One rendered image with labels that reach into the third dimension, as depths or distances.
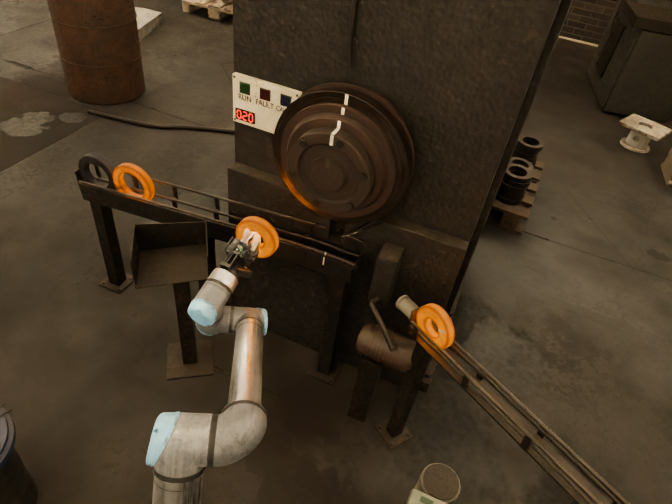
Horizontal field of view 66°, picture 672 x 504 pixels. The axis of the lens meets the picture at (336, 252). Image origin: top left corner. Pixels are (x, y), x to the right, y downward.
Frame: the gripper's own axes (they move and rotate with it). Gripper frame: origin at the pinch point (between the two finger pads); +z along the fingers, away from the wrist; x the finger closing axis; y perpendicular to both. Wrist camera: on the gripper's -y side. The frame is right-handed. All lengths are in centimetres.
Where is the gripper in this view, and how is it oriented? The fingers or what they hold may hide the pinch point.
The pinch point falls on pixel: (257, 233)
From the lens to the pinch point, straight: 181.4
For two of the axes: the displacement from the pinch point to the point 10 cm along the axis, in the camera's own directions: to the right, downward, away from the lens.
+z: 4.0, -7.6, 5.1
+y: -0.1, -5.6, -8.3
